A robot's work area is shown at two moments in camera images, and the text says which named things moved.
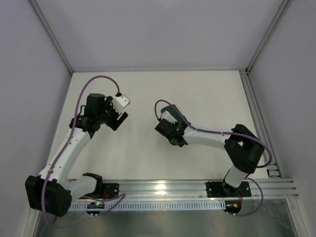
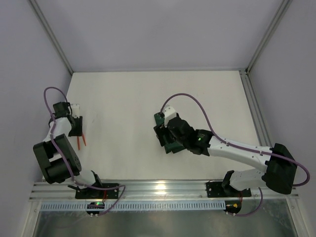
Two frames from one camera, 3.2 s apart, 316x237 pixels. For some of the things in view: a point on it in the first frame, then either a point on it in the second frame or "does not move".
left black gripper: x=118 y=121 -> x=76 y=129
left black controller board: x=95 y=205 does not move
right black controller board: x=233 y=206 does not move
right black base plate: x=217 y=189 does not move
